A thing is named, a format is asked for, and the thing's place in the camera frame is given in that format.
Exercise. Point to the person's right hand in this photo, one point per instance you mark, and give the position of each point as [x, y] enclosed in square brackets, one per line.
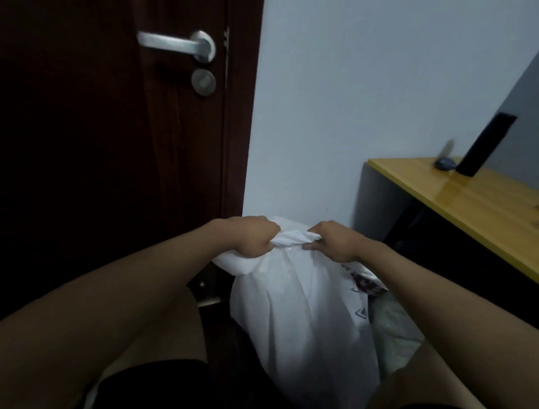
[337, 244]

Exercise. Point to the person's left hand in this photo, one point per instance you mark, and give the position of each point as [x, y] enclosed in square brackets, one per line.
[248, 236]

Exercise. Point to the white bag with red print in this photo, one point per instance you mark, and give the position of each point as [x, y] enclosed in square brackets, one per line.
[303, 320]

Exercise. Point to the grey woven sack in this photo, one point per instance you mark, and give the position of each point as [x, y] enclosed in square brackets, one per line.
[396, 333]

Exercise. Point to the person's right forearm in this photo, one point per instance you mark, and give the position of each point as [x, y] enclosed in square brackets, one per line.
[459, 320]

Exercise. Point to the person's left forearm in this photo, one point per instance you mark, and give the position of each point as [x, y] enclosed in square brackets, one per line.
[97, 316]

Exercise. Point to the person's left leg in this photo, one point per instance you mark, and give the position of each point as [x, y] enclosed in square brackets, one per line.
[168, 328]

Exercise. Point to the person's leg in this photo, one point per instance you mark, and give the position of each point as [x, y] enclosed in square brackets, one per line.
[168, 328]
[425, 379]

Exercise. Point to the person's right leg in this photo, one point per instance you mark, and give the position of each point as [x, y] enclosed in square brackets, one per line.
[425, 379]

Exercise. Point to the dark brown wooden door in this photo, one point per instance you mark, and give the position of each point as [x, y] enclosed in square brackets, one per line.
[242, 105]

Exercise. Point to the small dark round case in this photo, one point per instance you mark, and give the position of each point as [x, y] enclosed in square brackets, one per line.
[445, 164]

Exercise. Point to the yellow wooden desk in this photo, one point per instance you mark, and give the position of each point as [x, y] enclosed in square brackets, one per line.
[476, 202]

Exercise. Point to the silver thumb-turn lock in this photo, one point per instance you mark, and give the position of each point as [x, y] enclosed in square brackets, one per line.
[203, 82]

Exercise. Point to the black shorts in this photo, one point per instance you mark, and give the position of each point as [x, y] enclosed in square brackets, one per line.
[168, 385]

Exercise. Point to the black cylindrical bottle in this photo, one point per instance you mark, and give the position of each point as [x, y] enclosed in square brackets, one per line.
[484, 145]

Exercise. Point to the silver door latch plate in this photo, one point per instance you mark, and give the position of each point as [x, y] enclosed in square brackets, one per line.
[226, 57]

